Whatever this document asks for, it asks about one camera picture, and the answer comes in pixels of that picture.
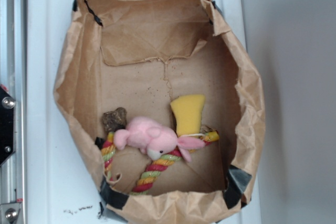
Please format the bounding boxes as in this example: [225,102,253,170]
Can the yellow sponge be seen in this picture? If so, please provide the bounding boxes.
[170,94,205,136]

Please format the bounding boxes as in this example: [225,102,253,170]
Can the black bracket with bolts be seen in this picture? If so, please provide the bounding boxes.
[0,84,16,166]

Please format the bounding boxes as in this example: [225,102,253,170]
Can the aluminium frame rail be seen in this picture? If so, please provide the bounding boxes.
[1,0,27,223]

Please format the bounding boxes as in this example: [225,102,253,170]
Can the multicolour rope toy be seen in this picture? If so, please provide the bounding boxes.
[100,128,220,196]

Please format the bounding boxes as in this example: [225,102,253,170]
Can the brown paper bag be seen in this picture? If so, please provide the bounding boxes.
[54,0,265,223]

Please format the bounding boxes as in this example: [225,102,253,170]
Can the brown rock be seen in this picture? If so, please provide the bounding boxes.
[102,107,127,133]

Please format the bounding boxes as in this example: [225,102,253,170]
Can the pink plush bunny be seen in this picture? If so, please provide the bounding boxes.
[113,116,205,162]

